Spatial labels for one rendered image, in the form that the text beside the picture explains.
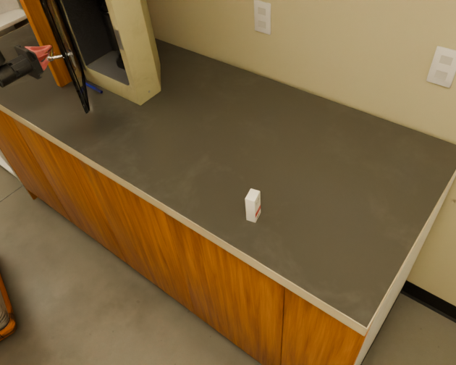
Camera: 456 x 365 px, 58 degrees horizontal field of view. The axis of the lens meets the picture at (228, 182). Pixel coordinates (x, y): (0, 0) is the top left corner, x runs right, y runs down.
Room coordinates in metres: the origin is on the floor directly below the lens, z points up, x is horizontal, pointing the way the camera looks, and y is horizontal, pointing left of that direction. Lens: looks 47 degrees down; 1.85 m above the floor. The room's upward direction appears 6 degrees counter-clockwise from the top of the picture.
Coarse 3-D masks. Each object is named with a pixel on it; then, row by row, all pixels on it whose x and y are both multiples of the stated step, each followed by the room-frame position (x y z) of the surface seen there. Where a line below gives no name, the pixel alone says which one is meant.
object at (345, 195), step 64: (192, 64) 1.53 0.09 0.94; (64, 128) 1.19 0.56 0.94; (128, 128) 1.15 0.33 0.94; (192, 128) 1.12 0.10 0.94; (256, 128) 1.08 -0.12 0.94; (320, 128) 1.04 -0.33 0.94; (384, 128) 1.01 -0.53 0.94; (192, 192) 0.82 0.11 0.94; (320, 192) 0.77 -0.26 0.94; (384, 192) 0.74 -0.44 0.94; (256, 256) 0.58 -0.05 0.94; (320, 256) 0.55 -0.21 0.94; (384, 256) 0.53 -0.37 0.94
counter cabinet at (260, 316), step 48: (0, 144) 1.72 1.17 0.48; (48, 144) 1.28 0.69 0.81; (48, 192) 1.51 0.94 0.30; (96, 192) 1.13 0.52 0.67; (96, 240) 1.31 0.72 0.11; (144, 240) 0.97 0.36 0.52; (192, 240) 0.77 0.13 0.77; (192, 288) 0.82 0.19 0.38; (240, 288) 0.64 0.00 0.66; (240, 336) 0.66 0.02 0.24; (288, 336) 0.52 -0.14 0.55; (336, 336) 0.42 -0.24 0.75
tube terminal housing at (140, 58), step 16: (112, 0) 1.29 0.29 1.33; (128, 0) 1.33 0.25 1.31; (144, 0) 1.49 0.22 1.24; (112, 16) 1.29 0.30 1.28; (128, 16) 1.32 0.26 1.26; (144, 16) 1.38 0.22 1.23; (128, 32) 1.31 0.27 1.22; (144, 32) 1.35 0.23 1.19; (128, 48) 1.29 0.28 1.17; (144, 48) 1.34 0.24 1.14; (128, 64) 1.28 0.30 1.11; (144, 64) 1.33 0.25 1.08; (160, 64) 1.55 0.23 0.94; (96, 80) 1.45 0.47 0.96; (112, 80) 1.37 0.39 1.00; (144, 80) 1.32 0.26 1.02; (160, 80) 1.42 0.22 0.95; (128, 96) 1.32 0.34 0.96; (144, 96) 1.30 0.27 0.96
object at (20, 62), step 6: (18, 48) 1.21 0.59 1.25; (24, 48) 1.20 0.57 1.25; (18, 54) 1.23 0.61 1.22; (24, 54) 1.20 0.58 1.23; (12, 60) 1.18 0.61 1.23; (18, 60) 1.18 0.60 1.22; (24, 60) 1.19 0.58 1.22; (30, 60) 1.19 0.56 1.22; (12, 66) 1.16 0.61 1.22; (18, 66) 1.17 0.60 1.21; (24, 66) 1.17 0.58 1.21; (30, 66) 1.19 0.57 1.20; (18, 72) 1.16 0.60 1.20; (24, 72) 1.17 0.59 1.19; (30, 72) 1.21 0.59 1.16; (36, 72) 1.19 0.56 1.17; (18, 78) 1.16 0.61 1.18; (36, 78) 1.19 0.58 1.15
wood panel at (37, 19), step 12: (24, 0) 1.47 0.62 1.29; (36, 0) 1.50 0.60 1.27; (36, 12) 1.49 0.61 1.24; (36, 24) 1.47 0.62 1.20; (48, 24) 1.51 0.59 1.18; (36, 36) 1.48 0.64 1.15; (48, 36) 1.49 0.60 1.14; (60, 60) 1.50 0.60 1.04; (60, 72) 1.48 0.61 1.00; (60, 84) 1.47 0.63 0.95
